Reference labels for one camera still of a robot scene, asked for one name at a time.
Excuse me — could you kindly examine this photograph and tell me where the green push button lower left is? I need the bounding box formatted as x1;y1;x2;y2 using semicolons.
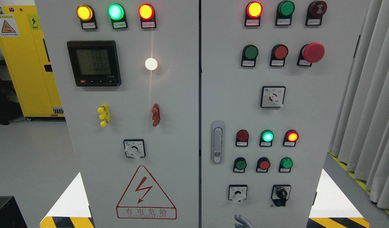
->
233;157;247;173

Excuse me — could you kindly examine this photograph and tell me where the green push button upper row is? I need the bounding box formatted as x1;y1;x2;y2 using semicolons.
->
241;44;259;67

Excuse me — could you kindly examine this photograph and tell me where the red push button lower row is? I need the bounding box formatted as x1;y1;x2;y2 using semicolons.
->
256;157;271;173

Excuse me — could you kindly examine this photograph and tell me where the red push button row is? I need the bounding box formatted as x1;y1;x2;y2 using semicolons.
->
256;157;271;173
269;44;289;67

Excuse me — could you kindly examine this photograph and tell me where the green push button lower right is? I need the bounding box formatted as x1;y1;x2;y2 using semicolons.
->
278;157;294;173

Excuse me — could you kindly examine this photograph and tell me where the red push button upper row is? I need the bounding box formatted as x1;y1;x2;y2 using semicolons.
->
269;44;289;67

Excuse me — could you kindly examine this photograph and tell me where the red emergency stop mushroom button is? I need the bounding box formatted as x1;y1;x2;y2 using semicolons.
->
297;42;325;67

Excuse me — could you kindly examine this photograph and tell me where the red test terminal block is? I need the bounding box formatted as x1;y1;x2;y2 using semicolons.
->
151;103;160;127

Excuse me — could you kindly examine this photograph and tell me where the dark red lamp middle row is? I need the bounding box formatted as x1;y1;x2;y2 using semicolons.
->
235;129;249;147

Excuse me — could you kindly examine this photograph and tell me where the white lit indicator lamp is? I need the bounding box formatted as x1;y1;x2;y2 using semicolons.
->
145;57;158;71

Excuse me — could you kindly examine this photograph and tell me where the green lit lamp middle row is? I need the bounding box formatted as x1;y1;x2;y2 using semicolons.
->
259;130;274;147

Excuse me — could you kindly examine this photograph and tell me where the left grey cabinet door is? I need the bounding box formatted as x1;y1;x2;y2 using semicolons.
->
35;0;199;228

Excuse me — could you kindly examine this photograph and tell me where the grey cabinet door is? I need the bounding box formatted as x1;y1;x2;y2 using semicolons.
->
35;0;199;228
201;0;370;228

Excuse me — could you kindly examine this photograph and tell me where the right grey cabinet door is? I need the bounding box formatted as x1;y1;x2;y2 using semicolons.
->
201;0;370;228

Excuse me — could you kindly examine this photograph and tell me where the yellow test terminal block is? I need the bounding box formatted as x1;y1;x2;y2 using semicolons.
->
97;103;110;127

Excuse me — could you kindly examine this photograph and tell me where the orange lit lamp middle row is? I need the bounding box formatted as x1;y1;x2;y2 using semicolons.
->
282;130;299;147

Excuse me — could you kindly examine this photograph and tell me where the red electrical hazard sticker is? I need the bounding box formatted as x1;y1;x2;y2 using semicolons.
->
116;165;177;220

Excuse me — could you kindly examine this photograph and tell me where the black digital power meter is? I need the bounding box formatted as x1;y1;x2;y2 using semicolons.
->
67;40;121;87

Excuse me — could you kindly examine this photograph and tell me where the red lit lamp top left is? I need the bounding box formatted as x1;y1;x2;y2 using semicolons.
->
138;3;157;29

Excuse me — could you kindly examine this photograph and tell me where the red lit lamp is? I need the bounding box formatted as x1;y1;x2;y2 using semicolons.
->
138;3;157;29
244;1;263;27

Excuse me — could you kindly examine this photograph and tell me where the red lit lamp top right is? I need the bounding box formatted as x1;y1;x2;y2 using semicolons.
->
244;1;263;27

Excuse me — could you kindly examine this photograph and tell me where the green lit lamp top left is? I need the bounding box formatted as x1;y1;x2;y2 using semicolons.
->
108;4;128;29

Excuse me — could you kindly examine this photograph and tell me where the dark green lamp top right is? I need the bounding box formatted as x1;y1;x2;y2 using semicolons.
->
275;0;295;26

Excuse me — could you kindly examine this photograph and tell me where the yellow indicator lamp top left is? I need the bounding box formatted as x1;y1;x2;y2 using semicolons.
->
76;5;98;30

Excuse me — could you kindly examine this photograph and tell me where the right yellow black striped base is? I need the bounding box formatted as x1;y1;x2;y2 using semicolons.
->
306;218;370;228

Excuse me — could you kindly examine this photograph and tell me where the yellow black striped base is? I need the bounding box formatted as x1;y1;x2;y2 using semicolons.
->
306;218;370;228
40;216;95;228

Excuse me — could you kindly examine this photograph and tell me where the grey curtain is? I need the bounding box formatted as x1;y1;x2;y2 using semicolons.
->
330;0;389;213

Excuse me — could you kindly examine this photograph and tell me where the left yellow black striped base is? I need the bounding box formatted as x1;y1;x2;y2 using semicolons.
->
40;216;95;228

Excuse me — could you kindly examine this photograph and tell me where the yellow safety storage cabinet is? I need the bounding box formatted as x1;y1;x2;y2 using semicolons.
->
0;5;64;119

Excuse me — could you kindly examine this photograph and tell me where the black box lower left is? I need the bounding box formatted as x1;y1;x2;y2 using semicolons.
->
0;196;27;228

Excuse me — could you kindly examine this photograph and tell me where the grey cabinet door handle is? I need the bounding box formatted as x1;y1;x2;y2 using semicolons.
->
211;121;224;164

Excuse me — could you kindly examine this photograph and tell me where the left door selector switch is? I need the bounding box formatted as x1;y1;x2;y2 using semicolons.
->
123;139;146;159

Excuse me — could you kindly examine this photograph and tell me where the upper right selector switch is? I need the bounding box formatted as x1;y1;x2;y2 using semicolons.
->
260;86;286;108

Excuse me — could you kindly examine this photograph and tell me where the lower white selector switch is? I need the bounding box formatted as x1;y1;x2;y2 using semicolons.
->
229;184;248;204

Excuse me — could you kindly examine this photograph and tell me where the black key selector switch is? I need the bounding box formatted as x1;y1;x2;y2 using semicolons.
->
271;184;291;207

